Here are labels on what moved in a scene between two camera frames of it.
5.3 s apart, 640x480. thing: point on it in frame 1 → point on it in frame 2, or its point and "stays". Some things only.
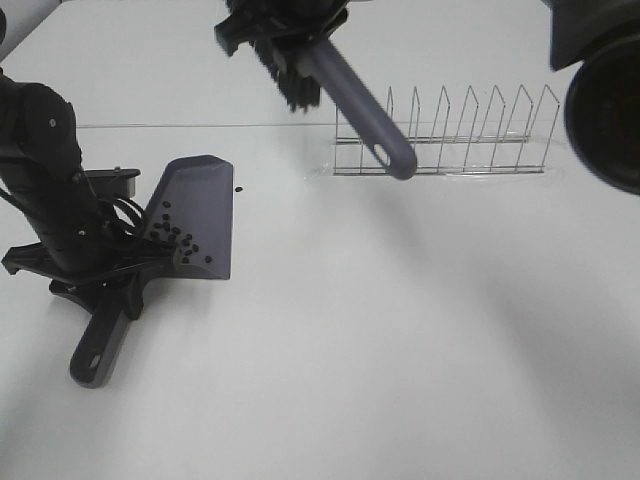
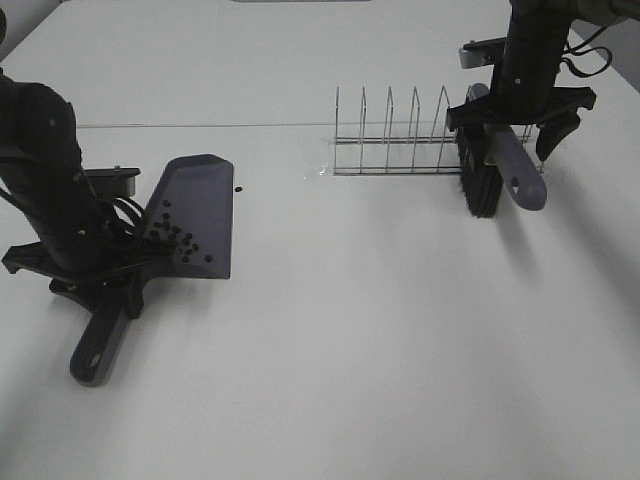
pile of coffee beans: (167, 231) stays
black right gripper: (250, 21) → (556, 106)
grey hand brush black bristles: (302, 72) → (489, 154)
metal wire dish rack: (445, 140) stays
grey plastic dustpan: (187, 229) stays
